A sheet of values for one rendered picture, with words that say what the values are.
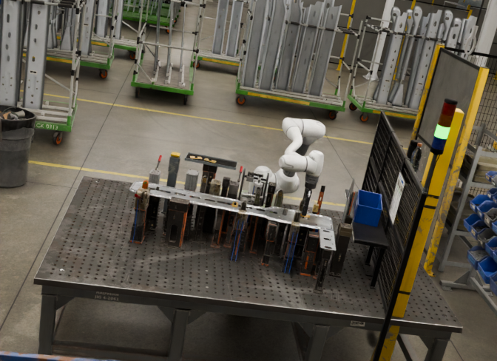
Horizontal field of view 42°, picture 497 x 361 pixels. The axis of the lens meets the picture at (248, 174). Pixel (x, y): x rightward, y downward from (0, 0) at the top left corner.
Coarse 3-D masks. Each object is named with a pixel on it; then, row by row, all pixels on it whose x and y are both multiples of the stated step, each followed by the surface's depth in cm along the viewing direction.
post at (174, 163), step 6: (174, 162) 457; (168, 168) 459; (174, 168) 459; (168, 174) 461; (174, 174) 461; (168, 180) 463; (174, 180) 462; (174, 186) 464; (168, 192) 466; (162, 210) 474
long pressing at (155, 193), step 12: (156, 192) 428; (180, 192) 435; (192, 192) 439; (204, 204) 424; (216, 204) 427; (228, 204) 430; (240, 204) 434; (264, 216) 423; (276, 216) 426; (288, 216) 430; (300, 216) 433; (312, 216) 437; (324, 216) 440; (312, 228) 420; (324, 228) 422
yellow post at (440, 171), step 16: (448, 144) 353; (448, 160) 356; (432, 176) 360; (432, 192) 363; (432, 208) 366; (416, 240) 373; (416, 256) 377; (400, 288) 384; (400, 304) 388; (384, 352) 400
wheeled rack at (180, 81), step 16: (176, 0) 974; (144, 32) 1164; (192, 32) 1172; (144, 48) 1155; (176, 48) 999; (144, 64) 1141; (160, 64) 1166; (176, 64) 1190; (192, 64) 1194; (144, 80) 1031; (160, 80) 1051; (176, 80) 1071; (192, 80) 1019
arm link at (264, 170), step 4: (256, 168) 505; (260, 168) 502; (264, 168) 503; (268, 168) 506; (256, 172) 500; (260, 172) 499; (264, 172) 499; (268, 172) 500; (256, 176) 500; (264, 176) 498; (272, 176) 503; (256, 180) 500; (260, 180) 499; (268, 180) 501; (272, 180) 502; (252, 184) 503; (264, 184) 500; (248, 188) 508; (252, 188) 503
